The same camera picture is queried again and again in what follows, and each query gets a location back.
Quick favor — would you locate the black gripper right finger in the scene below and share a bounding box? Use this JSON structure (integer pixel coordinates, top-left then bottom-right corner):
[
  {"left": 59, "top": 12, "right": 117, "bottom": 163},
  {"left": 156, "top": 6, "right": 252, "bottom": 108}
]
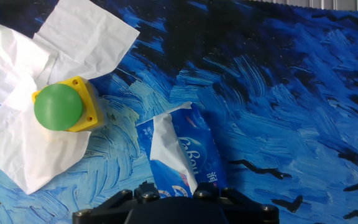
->
[{"left": 193, "top": 182, "right": 280, "bottom": 224}]

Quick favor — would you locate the blue tissue pack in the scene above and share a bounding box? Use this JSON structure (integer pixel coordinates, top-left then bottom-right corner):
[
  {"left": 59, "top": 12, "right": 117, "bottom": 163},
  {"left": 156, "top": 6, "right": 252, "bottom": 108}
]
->
[{"left": 135, "top": 101, "right": 229, "bottom": 198}]

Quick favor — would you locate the white napkin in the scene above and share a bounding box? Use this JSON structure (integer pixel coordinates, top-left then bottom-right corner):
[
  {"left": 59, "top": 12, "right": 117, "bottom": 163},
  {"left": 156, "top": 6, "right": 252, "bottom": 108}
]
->
[
  {"left": 149, "top": 112, "right": 198, "bottom": 194},
  {"left": 32, "top": 0, "right": 140, "bottom": 85},
  {"left": 0, "top": 76, "right": 92, "bottom": 195},
  {"left": 0, "top": 17, "right": 52, "bottom": 106}
]

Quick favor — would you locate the flat white napkin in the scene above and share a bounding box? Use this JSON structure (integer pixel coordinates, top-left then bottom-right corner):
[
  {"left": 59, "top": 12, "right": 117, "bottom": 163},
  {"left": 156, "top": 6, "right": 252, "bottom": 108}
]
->
[
  {"left": 0, "top": 76, "right": 92, "bottom": 195},
  {"left": 32, "top": 0, "right": 140, "bottom": 85},
  {"left": 0, "top": 17, "right": 52, "bottom": 106}
]

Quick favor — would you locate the green button yellow box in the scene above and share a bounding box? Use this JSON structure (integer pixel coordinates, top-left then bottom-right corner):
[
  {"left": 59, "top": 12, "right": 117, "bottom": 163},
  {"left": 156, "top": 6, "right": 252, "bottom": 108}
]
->
[{"left": 31, "top": 75, "right": 104, "bottom": 133}]

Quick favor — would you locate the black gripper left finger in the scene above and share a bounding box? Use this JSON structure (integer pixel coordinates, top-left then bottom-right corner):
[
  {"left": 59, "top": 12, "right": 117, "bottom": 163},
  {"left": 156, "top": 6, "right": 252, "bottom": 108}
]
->
[{"left": 72, "top": 182, "right": 160, "bottom": 224}]

